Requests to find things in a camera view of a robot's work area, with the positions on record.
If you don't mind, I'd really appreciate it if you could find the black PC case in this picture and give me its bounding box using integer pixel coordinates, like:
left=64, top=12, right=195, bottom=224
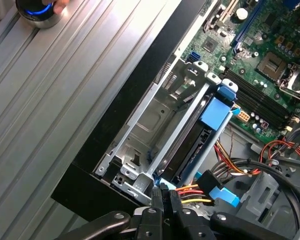
left=51, top=0, right=300, bottom=240

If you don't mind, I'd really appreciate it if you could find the CPU socket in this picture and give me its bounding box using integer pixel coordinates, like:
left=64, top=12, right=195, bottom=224
left=256, top=51, right=287, bottom=78

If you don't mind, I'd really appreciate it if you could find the hard disk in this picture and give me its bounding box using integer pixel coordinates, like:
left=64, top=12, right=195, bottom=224
left=149, top=78, right=240, bottom=192

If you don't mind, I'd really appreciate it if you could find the silver drive cage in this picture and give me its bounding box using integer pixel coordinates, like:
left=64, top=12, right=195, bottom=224
left=239, top=159, right=300, bottom=240

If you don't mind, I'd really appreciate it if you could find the person's hand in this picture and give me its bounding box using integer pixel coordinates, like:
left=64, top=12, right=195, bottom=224
left=52, top=0, right=72, bottom=15

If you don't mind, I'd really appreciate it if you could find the red orange wire bundle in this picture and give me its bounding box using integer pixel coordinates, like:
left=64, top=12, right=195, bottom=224
left=213, top=139, right=300, bottom=177

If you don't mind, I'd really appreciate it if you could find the white board power connector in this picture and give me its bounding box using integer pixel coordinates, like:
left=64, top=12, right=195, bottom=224
left=237, top=111, right=249, bottom=123

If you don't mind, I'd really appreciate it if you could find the black wire bundle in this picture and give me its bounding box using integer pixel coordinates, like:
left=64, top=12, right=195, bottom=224
left=209, top=159, right=300, bottom=226

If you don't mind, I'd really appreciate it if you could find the white expansion slot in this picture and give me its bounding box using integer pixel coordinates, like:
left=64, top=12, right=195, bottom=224
left=218, top=0, right=238, bottom=23

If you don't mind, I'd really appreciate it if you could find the blue board SATA port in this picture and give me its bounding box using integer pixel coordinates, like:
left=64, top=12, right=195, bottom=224
left=187, top=51, right=202, bottom=63

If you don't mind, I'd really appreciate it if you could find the round black tool blue ring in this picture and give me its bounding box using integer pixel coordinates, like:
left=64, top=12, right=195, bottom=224
left=16, top=0, right=63, bottom=29

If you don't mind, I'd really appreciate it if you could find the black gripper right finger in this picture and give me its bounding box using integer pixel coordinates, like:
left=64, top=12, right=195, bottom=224
left=166, top=191, right=290, bottom=240

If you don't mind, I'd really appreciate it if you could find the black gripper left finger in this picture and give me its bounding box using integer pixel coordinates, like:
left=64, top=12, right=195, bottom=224
left=62, top=186, right=165, bottom=240

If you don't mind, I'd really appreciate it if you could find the silver disk bay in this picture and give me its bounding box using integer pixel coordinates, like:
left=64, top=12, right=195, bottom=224
left=94, top=59, right=238, bottom=201

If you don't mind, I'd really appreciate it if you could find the orange red disk wire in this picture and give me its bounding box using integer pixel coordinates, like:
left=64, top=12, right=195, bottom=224
left=177, top=169, right=221, bottom=206

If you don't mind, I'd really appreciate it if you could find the blue expansion slot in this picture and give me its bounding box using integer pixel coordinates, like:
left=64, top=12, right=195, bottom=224
left=229, top=0, right=257, bottom=51

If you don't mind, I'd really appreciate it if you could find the green motherboard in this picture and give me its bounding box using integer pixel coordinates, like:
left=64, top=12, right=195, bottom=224
left=202, top=0, right=300, bottom=143

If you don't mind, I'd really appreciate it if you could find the black RAM slot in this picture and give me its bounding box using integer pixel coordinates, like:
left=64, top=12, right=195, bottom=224
left=226, top=68, right=290, bottom=120
left=223, top=72, right=284, bottom=126

